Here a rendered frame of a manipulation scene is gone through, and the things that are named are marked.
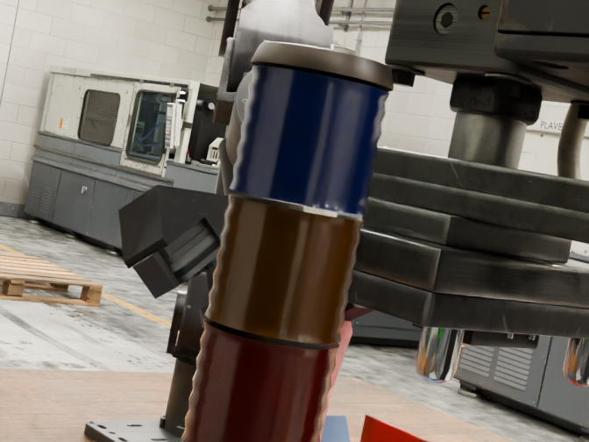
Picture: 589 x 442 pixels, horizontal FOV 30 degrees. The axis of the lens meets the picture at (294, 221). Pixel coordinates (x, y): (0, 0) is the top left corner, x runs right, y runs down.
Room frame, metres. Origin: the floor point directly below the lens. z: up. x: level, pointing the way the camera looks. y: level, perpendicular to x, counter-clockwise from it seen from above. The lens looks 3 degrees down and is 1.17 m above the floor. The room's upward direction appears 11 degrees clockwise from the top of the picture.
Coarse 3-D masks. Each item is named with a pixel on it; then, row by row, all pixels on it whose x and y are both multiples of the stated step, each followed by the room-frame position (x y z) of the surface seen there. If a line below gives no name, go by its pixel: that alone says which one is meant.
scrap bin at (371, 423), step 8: (368, 416) 0.96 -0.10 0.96; (368, 424) 0.96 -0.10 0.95; (376, 424) 0.95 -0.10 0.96; (384, 424) 0.94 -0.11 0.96; (392, 424) 0.94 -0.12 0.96; (368, 432) 0.96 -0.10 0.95; (376, 432) 0.95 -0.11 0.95; (384, 432) 0.94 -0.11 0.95; (392, 432) 0.94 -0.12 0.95; (400, 432) 0.93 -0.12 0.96; (408, 432) 0.92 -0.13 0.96; (360, 440) 0.96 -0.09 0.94; (368, 440) 0.95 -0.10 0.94; (376, 440) 0.95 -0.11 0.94; (384, 440) 0.94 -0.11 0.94; (392, 440) 0.93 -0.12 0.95; (400, 440) 0.93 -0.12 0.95; (408, 440) 0.92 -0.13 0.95; (416, 440) 0.91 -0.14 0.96; (424, 440) 0.91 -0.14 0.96
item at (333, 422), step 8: (328, 416) 0.68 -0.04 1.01; (336, 416) 0.69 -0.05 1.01; (344, 416) 0.69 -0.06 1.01; (328, 424) 0.68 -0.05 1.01; (336, 424) 0.68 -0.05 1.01; (344, 424) 0.69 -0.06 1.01; (328, 432) 0.68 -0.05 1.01; (336, 432) 0.68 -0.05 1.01; (344, 432) 0.69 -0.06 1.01; (328, 440) 0.67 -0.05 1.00; (336, 440) 0.68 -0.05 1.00; (344, 440) 0.68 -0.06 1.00
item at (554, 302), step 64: (512, 128) 0.56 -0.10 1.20; (384, 192) 0.57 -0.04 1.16; (448, 192) 0.54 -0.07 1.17; (512, 192) 0.51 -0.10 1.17; (576, 192) 0.48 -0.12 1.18; (384, 256) 0.52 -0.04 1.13; (448, 256) 0.49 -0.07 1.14; (512, 256) 0.55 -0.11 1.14; (448, 320) 0.50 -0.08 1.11; (512, 320) 0.53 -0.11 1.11; (576, 320) 0.56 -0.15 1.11; (576, 384) 0.60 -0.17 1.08
